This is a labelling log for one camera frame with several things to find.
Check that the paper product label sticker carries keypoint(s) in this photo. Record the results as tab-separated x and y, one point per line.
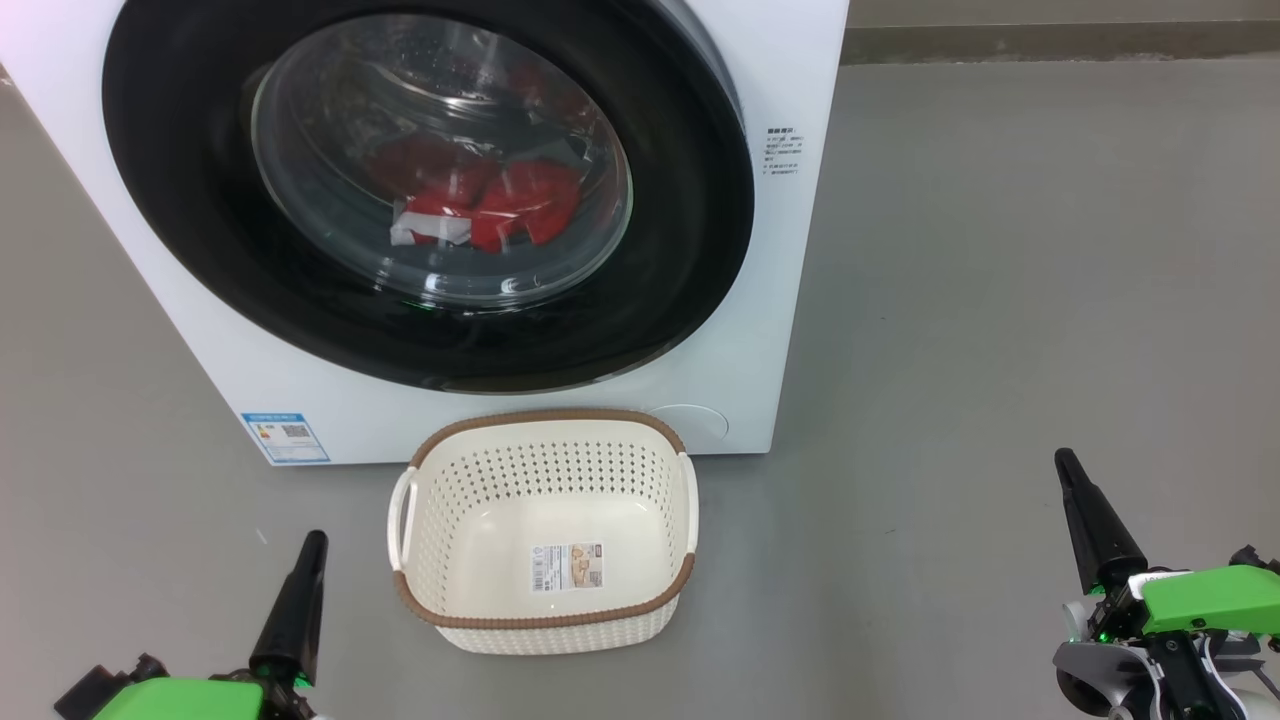
567	567

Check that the round black glass door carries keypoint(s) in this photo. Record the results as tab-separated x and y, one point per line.
680	230

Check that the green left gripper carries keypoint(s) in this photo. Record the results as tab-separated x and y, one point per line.
180	700

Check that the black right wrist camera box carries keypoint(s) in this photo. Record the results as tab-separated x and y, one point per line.
1255	560

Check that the small printed text label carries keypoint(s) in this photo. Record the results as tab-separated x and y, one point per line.
782	150

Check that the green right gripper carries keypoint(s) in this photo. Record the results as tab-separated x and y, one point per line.
1210	600

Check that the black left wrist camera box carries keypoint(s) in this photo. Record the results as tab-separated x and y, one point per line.
100	692

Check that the round white filter cover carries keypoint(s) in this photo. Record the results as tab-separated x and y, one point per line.
700	420

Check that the red and white garment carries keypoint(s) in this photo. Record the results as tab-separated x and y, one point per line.
520	205

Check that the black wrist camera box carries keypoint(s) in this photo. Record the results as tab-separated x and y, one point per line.
1255	560
100	692

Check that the cream perforated basket brown rim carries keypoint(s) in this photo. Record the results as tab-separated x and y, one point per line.
470	520

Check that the blue energy label sticker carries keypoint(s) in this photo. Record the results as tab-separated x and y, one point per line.
285	438

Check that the white front-load washing machine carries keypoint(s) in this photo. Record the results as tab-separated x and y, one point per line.
790	300

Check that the grey wall baseboard strip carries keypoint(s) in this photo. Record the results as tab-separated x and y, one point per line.
1060	42

